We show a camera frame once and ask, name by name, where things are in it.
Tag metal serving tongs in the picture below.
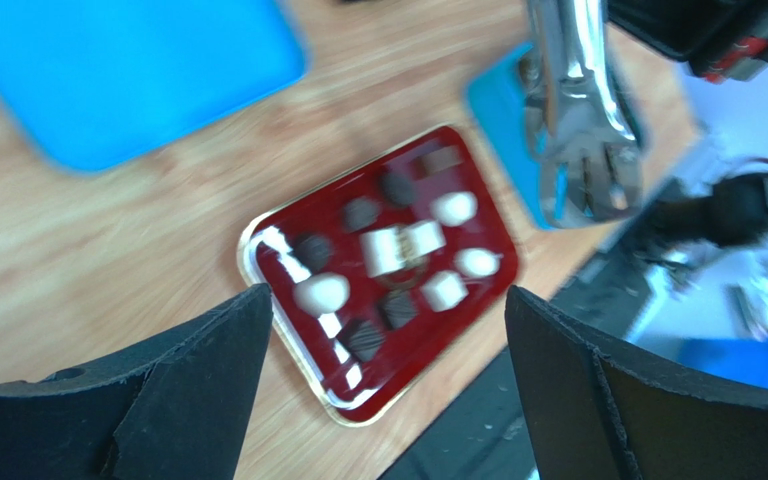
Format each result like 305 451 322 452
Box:
519 1 646 229

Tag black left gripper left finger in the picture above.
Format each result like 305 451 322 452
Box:
0 284 273 479

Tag red chocolate tray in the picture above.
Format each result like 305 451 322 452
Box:
237 125 521 427

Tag blue tin lid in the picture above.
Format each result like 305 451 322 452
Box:
0 1 308 172

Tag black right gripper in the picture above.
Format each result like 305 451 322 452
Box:
608 0 768 84

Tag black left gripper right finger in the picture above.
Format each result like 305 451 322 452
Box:
505 286 768 479

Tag blue plastic parts bin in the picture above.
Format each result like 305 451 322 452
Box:
652 330 768 389

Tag blue chocolate tin box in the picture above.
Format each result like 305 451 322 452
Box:
465 39 652 231

